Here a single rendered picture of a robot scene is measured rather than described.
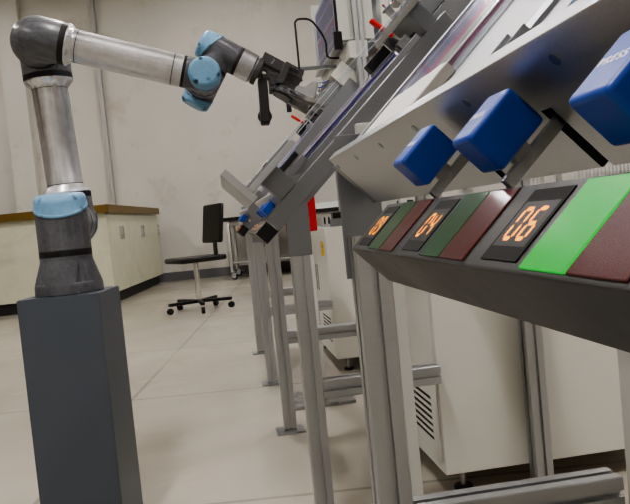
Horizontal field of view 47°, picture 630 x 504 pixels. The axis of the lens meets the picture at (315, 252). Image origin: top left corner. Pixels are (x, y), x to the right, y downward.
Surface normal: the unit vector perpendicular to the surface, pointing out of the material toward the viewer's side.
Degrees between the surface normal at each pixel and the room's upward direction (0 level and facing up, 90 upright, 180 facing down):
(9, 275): 90
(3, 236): 90
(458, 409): 90
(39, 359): 90
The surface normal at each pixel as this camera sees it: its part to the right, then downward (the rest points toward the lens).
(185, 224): 0.02, 0.04
